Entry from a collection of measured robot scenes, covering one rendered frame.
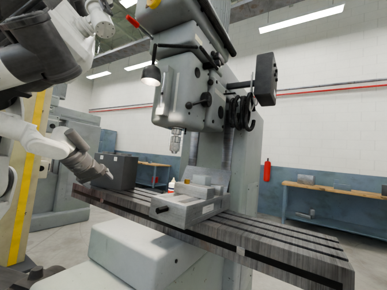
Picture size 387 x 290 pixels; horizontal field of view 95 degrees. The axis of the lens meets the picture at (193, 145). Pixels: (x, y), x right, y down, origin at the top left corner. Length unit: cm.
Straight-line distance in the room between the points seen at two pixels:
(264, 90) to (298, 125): 406
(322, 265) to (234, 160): 67
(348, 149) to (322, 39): 266
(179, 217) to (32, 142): 50
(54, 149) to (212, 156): 80
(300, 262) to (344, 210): 441
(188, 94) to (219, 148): 48
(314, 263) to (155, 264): 41
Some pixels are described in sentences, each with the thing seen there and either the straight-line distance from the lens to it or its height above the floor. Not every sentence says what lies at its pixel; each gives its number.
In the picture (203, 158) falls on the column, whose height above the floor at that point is 118.
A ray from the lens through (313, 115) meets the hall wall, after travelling 503.
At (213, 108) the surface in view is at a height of 144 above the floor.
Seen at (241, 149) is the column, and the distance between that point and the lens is 108.
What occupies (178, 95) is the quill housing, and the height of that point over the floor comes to 143.
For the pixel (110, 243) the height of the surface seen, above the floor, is 86.
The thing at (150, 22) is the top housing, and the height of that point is 173.
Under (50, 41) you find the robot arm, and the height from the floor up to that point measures 142.
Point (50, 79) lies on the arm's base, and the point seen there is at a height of 135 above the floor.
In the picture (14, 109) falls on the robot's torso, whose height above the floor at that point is 130.
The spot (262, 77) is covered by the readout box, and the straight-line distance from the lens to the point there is 97.
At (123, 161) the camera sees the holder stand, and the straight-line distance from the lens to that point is 103.
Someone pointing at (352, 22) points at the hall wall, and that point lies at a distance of 598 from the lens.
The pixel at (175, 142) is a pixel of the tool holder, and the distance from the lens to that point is 81.
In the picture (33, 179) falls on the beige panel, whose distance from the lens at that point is 237.
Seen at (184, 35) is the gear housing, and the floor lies 166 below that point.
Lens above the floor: 118
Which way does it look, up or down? 4 degrees up
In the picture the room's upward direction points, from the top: 6 degrees clockwise
